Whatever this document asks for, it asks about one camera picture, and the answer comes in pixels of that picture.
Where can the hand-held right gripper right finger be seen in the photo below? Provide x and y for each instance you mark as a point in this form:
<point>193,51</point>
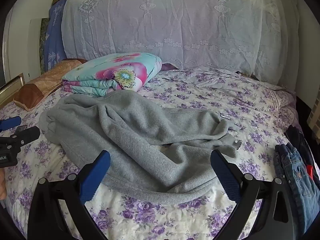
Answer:
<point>225,175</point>

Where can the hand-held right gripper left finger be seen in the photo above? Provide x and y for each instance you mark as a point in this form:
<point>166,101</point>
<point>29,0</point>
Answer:
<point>96,177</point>

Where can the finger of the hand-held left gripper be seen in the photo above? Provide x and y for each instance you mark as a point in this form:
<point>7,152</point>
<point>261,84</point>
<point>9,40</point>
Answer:
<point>28,133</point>
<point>11,123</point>

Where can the grey fleece sweatshirt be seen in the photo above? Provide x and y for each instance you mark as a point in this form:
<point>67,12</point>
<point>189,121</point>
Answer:
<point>140,140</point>

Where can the person's left forearm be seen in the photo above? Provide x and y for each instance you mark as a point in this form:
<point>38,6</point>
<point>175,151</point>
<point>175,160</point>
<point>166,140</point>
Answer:
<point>2,185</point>

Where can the brown pillow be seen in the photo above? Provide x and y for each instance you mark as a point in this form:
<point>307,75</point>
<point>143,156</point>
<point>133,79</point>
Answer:
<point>42,85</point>

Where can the blue jeans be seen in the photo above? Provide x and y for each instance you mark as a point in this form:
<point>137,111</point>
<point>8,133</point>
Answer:
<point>295,180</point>

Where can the purple floral bed sheet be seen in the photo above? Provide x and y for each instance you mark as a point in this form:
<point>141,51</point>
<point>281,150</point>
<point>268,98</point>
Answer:
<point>200,100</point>

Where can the dark clothing with red patch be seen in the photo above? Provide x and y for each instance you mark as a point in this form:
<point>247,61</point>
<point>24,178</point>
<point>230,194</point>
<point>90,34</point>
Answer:
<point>301,140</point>

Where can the blue printed cloth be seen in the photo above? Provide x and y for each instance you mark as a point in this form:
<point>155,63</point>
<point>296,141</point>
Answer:
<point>55,40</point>

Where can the folded floral quilt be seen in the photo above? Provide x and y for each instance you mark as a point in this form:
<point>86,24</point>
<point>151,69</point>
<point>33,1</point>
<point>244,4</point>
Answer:
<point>117,72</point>

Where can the purple pillow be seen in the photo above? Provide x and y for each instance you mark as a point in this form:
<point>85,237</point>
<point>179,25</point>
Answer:
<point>168,67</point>

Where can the white lace cloth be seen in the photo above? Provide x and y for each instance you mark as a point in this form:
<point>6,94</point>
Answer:
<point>180,20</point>

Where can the greenish wall poster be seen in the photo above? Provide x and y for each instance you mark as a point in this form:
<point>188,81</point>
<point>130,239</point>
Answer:
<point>44,42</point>

